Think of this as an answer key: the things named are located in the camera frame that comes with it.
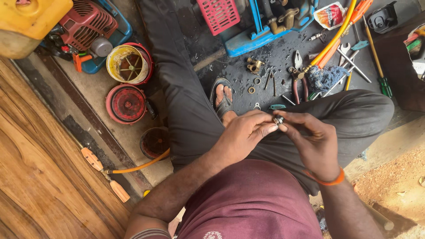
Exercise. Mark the person's left hand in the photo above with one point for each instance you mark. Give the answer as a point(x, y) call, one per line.
point(240, 136)

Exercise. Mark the person's right hand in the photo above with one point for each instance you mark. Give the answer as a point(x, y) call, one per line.
point(315, 146)

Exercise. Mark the small metal valve fitting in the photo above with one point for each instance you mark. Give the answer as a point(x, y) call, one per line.
point(278, 120)

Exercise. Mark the black sandal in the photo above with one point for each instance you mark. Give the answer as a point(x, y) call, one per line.
point(225, 107)

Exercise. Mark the small metal clamp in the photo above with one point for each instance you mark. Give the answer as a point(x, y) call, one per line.
point(256, 106)

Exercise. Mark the orange wristband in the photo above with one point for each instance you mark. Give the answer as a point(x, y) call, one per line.
point(328, 182)

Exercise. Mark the person's foot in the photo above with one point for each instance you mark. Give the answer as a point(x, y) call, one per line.
point(221, 94)

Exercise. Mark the teal plastic clip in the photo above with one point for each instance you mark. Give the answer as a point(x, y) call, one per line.
point(277, 107)

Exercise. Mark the short metal rod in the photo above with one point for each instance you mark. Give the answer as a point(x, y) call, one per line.
point(288, 99)

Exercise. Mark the dark long bolt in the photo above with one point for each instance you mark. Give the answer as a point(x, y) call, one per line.
point(274, 86)
point(267, 80)

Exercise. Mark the long metal rod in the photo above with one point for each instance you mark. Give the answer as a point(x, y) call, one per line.
point(332, 87)

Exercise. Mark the person's dark trousers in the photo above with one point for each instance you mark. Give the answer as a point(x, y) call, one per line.
point(186, 99)

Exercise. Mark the person's maroon shirt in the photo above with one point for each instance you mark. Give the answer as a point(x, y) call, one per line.
point(249, 202)

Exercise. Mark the blue rag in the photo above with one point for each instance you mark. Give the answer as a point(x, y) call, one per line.
point(325, 78)

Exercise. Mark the dark round bowl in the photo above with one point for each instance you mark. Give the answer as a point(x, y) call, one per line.
point(154, 143)

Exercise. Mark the metal T-bar socket wrench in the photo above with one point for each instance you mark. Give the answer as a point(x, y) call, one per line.
point(355, 66)

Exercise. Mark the black small part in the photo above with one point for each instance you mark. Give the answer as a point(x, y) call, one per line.
point(152, 109)

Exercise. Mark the blue pump machine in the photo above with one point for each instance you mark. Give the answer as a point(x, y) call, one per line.
point(252, 41)

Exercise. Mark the silver open wrench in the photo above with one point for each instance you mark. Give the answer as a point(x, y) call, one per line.
point(344, 49)

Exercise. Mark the wooden stick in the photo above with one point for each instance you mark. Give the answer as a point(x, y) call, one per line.
point(388, 215)

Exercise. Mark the spark plug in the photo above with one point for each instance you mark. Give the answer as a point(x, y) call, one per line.
point(316, 36)

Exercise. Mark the red round starter cover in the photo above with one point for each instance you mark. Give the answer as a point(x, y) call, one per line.
point(126, 104)

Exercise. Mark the brass pump outlet fitting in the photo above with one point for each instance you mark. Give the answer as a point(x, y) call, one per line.
point(282, 23)

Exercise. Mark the pink plastic grid cover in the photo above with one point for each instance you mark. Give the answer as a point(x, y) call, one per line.
point(218, 15)

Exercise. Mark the red and white sachet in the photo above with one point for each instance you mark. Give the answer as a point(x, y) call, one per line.
point(330, 15)

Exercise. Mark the yellow stained round housing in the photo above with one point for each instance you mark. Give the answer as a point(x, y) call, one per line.
point(128, 64)

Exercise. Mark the box of assorted parts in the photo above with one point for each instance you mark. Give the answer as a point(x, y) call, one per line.
point(415, 49)

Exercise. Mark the black plastic cover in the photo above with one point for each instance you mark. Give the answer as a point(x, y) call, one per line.
point(381, 20)

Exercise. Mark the orange plastic lever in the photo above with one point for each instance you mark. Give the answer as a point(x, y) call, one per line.
point(79, 61)

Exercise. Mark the red small engine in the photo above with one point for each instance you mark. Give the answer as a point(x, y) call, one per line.
point(86, 28)

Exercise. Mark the yellow plastic tank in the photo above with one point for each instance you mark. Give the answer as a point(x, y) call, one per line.
point(30, 23)

